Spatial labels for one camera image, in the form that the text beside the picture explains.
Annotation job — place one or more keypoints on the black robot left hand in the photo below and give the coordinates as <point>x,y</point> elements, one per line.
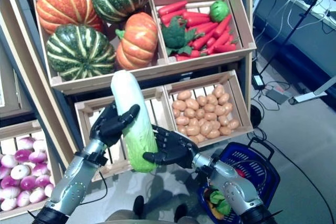
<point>107,129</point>

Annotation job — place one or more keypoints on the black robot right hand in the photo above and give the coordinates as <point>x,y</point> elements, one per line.
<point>176,150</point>

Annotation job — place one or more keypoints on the blue plastic shopping basket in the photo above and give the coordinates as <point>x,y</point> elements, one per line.
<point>273,179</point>

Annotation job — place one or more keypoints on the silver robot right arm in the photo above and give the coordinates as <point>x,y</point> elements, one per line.
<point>236,190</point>

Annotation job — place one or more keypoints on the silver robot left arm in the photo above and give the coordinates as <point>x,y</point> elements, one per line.
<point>71,182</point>

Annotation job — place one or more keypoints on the brown potato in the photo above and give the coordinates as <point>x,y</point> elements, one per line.
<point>184,95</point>
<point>181,129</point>
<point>213,133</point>
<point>191,104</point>
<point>223,98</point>
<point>179,104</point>
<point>212,99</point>
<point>201,100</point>
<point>233,123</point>
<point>218,90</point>
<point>193,139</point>
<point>201,137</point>
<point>225,130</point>

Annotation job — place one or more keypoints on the wooden slatted cabbage crate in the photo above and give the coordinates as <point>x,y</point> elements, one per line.
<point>157,108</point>

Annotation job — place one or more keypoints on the wooden pumpkin crate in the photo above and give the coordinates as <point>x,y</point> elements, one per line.
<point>86,81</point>

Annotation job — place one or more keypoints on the silver robot right leg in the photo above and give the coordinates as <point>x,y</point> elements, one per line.
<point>181,212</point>

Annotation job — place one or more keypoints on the silver robot leg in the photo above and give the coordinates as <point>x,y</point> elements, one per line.
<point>181,212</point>
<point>138,205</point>

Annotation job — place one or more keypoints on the silver robot left leg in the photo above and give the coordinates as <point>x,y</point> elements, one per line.
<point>138,205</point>

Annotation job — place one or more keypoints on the red bell pepper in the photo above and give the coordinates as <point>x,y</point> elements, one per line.
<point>239,173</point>

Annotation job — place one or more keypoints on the purple white turnip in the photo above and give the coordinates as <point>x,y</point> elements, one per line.
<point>26,142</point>
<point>19,171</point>
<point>22,155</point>
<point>37,157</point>
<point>39,169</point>
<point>8,161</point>

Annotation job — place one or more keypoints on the wooden display shelf stand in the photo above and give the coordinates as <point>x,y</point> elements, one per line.
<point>42,90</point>

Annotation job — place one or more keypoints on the orange yellow vegetable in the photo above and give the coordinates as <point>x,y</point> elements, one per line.
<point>217,215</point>

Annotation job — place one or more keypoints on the wooden potato crate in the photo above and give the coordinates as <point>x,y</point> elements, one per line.
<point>241,98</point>

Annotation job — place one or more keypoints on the black round base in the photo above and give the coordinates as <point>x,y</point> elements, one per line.
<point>256,115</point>

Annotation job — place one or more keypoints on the orange pumpkin with green stem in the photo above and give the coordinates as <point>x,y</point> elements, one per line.
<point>136,41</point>

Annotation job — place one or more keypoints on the wooden framed crate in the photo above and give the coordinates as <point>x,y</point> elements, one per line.
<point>15,112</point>

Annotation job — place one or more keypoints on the wooden carrot crate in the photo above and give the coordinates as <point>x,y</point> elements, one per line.
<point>210,57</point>

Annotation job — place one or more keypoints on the wooden turnip crate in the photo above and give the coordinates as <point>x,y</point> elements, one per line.
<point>8,129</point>

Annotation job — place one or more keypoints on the black power adapter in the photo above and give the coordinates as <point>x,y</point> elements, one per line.
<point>258,79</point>

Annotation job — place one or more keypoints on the red orange carrot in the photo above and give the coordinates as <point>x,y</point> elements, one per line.
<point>203,40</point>
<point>195,18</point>
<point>172,16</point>
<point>222,26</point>
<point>225,48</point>
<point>172,7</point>

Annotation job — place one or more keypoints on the grey flat box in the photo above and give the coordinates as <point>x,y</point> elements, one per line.
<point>275,95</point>

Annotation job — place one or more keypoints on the green broccoli head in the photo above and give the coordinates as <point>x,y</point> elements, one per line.
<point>174,35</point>

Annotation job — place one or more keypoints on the large orange ribbed pumpkin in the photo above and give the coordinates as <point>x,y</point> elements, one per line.
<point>67,6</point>

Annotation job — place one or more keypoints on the round green cabbage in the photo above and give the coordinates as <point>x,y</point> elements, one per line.
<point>220,11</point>

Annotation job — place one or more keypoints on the black thin stand pole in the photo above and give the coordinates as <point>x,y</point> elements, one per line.
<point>294,31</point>

